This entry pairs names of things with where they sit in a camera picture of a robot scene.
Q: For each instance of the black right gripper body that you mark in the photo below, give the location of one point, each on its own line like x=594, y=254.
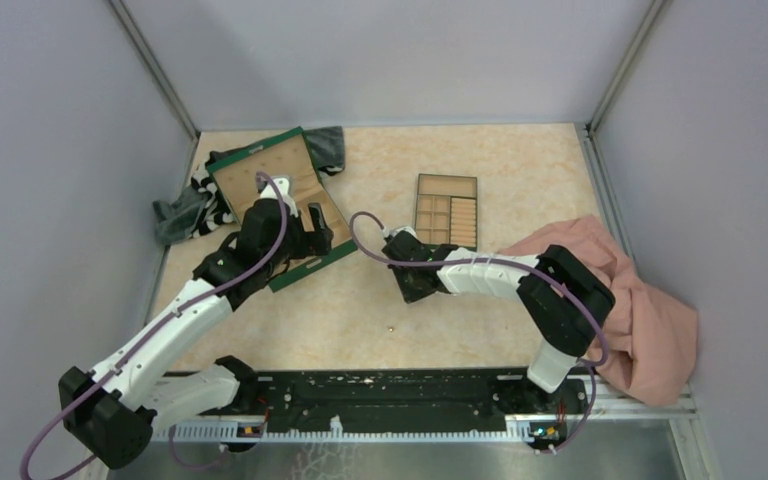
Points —
x=410, y=290

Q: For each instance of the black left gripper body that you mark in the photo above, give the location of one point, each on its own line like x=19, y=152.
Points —
x=293, y=246

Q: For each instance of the green jewelry box with lid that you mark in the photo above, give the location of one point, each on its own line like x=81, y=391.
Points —
x=241, y=177

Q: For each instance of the green compartment jewelry tray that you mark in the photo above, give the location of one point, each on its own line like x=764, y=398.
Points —
x=446, y=210

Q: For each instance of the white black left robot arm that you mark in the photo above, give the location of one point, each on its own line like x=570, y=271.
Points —
x=114, y=408

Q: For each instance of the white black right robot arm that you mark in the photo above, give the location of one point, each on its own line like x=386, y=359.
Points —
x=566, y=301

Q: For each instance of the grey-green zebra plush towel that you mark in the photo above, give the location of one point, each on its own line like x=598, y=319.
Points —
x=200, y=210

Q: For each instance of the pink cloth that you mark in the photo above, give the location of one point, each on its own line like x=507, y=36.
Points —
x=652, y=336

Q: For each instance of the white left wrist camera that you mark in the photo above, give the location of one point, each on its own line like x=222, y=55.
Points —
x=280, y=188

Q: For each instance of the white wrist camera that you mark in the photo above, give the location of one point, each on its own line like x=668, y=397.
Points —
x=280, y=188
x=401, y=231

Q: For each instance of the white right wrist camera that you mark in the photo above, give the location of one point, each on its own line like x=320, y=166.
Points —
x=401, y=231

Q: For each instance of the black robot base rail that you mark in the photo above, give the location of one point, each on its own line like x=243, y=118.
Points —
x=424, y=404

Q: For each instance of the left aluminium frame post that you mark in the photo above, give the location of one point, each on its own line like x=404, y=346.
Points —
x=150, y=61

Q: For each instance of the aluminium frame post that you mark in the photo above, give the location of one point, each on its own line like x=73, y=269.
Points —
x=656, y=9
x=150, y=61

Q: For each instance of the right aluminium frame post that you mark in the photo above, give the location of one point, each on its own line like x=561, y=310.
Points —
x=656, y=9

